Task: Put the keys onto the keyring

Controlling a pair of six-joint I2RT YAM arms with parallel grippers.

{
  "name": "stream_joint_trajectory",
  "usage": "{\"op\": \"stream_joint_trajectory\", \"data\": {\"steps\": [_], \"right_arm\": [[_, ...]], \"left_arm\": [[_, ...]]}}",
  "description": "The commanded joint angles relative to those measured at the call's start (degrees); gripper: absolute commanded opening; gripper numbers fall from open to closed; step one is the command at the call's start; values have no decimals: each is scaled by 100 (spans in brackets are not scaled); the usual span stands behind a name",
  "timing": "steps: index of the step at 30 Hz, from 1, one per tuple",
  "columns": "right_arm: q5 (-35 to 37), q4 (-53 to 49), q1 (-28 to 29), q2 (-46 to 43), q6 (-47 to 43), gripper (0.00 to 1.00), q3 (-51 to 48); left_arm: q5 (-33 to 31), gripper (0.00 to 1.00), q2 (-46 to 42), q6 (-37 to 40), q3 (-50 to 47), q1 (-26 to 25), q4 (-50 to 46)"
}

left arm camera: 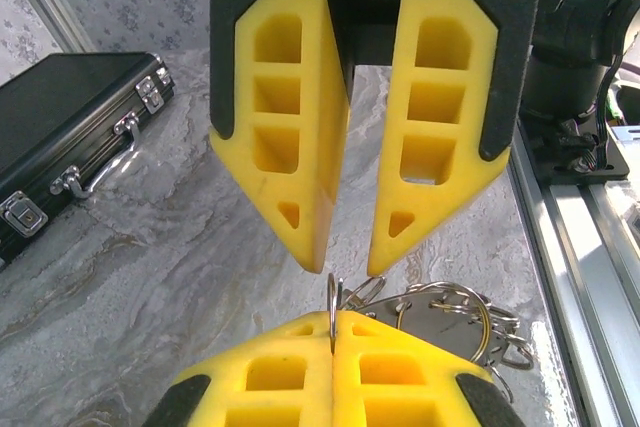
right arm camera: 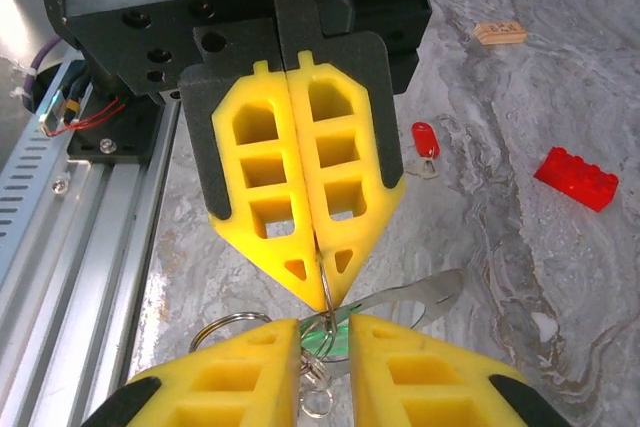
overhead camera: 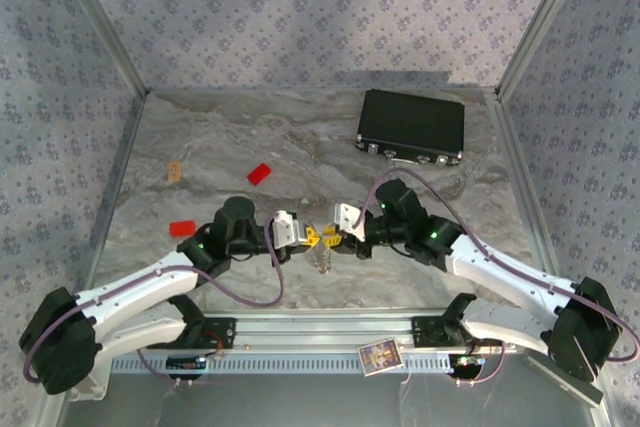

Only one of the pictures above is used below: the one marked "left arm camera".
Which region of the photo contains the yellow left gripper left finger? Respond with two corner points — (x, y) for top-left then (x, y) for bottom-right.
(142, 310), (335, 427)

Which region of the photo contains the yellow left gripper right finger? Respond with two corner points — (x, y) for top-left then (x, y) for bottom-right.
(332, 309), (526, 427)

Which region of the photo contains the metal keyring bunch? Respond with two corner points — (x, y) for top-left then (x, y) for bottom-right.
(339, 274), (536, 403)

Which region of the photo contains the steel split keyring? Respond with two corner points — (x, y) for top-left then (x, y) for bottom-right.
(327, 272), (346, 353)

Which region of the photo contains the black hard carrying case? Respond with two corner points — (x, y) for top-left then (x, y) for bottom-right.
(0, 51), (176, 268)

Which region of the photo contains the aluminium mounting rail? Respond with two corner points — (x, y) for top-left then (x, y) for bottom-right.
(509, 131), (640, 427)

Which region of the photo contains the aluminium frame post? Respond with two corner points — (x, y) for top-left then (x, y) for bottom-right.
(0, 0), (97, 56)

